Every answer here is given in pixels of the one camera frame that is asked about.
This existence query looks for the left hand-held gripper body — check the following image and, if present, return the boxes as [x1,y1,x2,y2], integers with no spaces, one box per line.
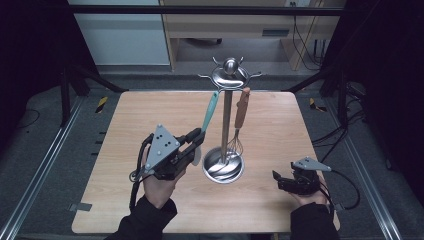
[145,124,195,181]

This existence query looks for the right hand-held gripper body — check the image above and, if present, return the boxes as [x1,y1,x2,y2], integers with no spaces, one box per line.
[290,156,333,196]

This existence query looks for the teal handled white spatula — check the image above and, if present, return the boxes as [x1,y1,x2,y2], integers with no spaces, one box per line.
[192,90,221,167]

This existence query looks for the steel utensil stand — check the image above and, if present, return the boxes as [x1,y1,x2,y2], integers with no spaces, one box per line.
[197,56,263,185]

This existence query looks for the wooden handled wire whisk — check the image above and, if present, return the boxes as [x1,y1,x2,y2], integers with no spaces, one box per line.
[227,86,251,158]

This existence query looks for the person's right hand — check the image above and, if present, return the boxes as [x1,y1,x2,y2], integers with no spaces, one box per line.
[289,176,330,207]

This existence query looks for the person's left hand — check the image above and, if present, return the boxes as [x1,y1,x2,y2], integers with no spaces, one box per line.
[142,168,187,210]

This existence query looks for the yellow black tape strip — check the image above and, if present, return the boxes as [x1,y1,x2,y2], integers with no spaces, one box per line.
[95,96,109,114]
[308,97,328,113]

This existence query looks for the black metal stand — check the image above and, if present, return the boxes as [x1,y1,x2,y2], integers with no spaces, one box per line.
[285,62,352,128]
[59,62,130,128]

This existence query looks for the white cabinet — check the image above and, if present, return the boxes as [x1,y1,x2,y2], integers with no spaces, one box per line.
[68,0,171,66]

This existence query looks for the right hand-held gripper cable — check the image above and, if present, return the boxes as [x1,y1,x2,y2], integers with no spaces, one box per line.
[319,169,362,215]

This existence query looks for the hand-held gripper cable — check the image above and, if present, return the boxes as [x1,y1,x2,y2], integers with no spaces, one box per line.
[128,133,155,212]
[319,169,362,215]

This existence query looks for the left hand-held gripper cable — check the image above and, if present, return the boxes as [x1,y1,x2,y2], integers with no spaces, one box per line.
[128,133,155,212]

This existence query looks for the bundle of black floor cables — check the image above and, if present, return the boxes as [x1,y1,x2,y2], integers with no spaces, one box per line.
[311,108,368,158]

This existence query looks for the aluminium floor rail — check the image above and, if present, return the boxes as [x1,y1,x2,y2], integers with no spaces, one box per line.
[0,96,85,240]
[323,98,405,240]

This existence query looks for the black horizontal frame bar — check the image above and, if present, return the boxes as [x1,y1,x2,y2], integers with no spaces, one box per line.
[68,4,345,17]

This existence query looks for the black hanging cables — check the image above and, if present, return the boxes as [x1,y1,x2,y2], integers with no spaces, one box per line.
[291,1,322,72]

